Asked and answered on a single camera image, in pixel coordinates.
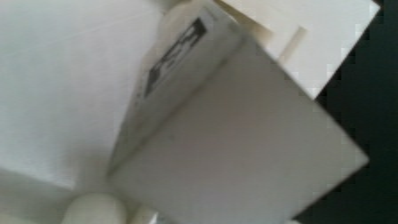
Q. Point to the white table leg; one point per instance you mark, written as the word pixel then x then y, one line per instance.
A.
pixel 231 153

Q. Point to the white U-shaped obstacle fence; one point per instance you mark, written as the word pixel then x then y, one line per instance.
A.
pixel 308 30

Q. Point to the white square table top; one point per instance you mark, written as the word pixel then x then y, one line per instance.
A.
pixel 73 42

